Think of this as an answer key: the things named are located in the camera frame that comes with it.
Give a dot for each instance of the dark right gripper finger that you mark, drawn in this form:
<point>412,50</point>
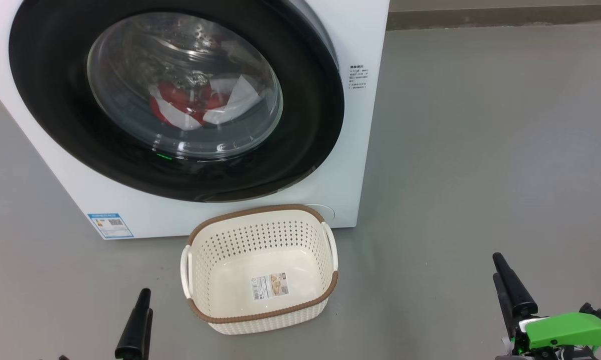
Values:
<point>505,305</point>
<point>518,295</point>

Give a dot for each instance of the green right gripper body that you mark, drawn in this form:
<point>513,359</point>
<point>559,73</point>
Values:
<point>565,332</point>

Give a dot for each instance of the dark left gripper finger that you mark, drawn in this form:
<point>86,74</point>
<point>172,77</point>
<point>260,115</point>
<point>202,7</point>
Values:
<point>133,335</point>
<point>150,330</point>

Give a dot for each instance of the black round glass washer door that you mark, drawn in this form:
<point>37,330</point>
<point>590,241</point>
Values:
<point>55,125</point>

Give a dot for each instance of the cream basket with brown rim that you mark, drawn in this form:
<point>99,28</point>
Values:
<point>230,280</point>

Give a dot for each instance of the white printed product label sticker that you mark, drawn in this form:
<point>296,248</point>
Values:
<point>270,286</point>

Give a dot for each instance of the white front-load washing machine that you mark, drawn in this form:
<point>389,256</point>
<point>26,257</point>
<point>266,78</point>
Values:
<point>360,150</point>

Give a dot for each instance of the white warning text sticker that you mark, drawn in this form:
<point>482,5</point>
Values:
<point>359,77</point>

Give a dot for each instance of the blue energy label sticker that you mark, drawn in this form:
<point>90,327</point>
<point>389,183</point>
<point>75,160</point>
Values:
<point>110,226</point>

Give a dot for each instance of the round white filter cover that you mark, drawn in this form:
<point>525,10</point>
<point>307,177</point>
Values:
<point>328,212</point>

